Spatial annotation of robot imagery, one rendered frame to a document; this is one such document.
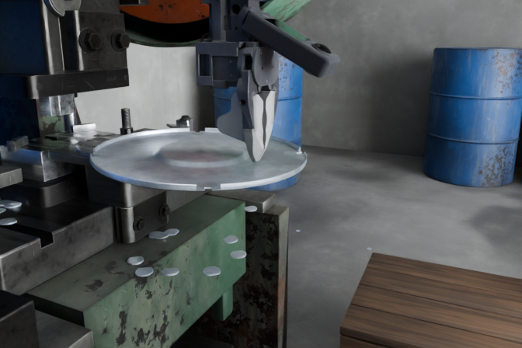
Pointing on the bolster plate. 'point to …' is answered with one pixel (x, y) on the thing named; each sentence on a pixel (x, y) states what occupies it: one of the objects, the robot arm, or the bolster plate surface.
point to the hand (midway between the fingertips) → (261, 152)
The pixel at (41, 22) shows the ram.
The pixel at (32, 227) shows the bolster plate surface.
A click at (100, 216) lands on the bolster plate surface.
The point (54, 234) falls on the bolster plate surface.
